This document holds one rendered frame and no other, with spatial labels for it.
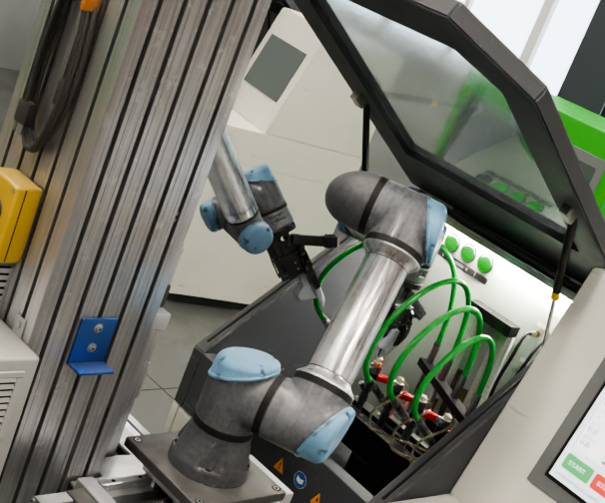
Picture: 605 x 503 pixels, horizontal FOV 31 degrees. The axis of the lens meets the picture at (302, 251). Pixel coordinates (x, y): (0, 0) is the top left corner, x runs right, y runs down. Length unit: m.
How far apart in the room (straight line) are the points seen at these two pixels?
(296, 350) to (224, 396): 1.02
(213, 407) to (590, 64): 4.78
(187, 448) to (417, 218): 0.59
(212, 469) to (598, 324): 0.90
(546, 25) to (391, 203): 5.17
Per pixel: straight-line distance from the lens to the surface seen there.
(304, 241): 2.55
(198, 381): 2.72
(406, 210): 2.00
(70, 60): 1.71
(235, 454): 1.97
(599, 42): 6.44
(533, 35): 7.11
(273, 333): 2.83
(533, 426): 2.41
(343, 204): 2.03
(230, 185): 2.31
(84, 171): 1.70
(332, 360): 1.93
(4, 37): 9.41
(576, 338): 2.40
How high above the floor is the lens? 2.00
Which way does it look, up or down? 16 degrees down
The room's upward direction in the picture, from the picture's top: 22 degrees clockwise
